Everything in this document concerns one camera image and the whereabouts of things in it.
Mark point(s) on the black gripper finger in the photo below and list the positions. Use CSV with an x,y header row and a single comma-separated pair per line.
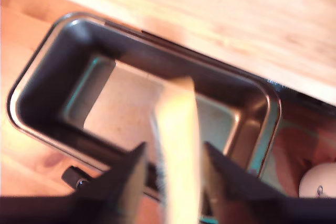
x,y
118,190
236,195

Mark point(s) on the yellow sponge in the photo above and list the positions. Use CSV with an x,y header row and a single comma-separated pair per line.
x,y
181,142

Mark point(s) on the white round object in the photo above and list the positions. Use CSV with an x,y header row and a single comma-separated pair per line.
x,y
317,182

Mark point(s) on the pale wooden board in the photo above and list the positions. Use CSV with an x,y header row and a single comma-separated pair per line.
x,y
223,11

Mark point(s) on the dark metal oven dish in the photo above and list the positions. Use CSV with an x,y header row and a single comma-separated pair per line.
x,y
52,82

